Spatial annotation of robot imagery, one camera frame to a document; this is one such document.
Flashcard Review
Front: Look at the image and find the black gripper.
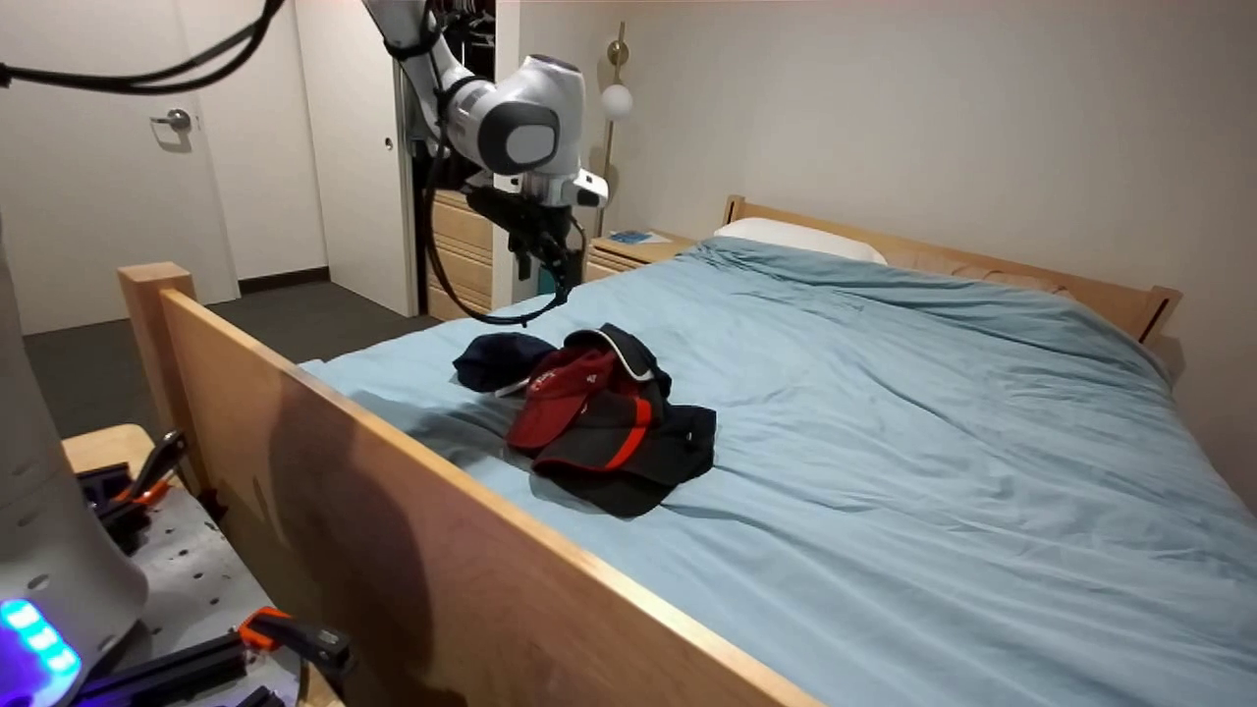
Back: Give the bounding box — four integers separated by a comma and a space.
462, 176, 589, 304

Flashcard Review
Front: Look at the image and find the dark blue and white cap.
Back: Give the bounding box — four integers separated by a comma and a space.
450, 329, 565, 400

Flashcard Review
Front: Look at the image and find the grey robot base blue light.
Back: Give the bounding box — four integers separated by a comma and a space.
0, 219, 154, 707

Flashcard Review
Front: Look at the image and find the black cap white trim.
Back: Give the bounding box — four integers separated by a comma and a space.
563, 320, 677, 404

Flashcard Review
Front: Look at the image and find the red cap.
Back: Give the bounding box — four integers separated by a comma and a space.
503, 347, 628, 459

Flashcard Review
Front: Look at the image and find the wooden bed footboard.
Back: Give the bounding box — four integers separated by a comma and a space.
114, 258, 825, 707

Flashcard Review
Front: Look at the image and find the wooden bed headboard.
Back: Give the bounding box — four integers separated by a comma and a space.
721, 193, 1181, 349

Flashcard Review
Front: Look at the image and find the wooden nightstand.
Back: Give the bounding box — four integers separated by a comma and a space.
581, 233, 698, 288

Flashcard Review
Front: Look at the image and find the light wooden dresser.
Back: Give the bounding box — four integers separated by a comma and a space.
420, 184, 499, 325

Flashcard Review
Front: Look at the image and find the floor lamp white globe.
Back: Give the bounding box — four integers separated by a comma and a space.
589, 21, 641, 239

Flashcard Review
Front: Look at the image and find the white closet door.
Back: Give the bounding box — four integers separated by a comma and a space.
290, 0, 425, 324

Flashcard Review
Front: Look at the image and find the white pillow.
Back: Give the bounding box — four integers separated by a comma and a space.
711, 218, 890, 271

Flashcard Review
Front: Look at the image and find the large black orange clamp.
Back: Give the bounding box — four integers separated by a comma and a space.
74, 604, 355, 707

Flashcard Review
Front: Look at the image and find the small black orange clamp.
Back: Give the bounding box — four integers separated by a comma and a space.
93, 430, 192, 532

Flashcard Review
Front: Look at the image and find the white room door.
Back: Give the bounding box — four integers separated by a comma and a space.
0, 0, 242, 337

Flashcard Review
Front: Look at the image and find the perforated grey metal plate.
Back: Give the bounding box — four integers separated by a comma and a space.
116, 479, 305, 707

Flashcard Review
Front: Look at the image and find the light wooden side table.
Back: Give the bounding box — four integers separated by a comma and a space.
57, 421, 161, 485

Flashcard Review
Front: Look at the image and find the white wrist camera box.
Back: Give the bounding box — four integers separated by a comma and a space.
569, 167, 616, 212

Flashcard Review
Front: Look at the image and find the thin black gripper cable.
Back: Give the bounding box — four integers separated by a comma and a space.
416, 136, 585, 329

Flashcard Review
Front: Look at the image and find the wooden bed frame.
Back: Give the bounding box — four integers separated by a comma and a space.
298, 236, 1257, 707

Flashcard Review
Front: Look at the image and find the silver door lever handle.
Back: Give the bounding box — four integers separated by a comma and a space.
146, 108, 195, 140

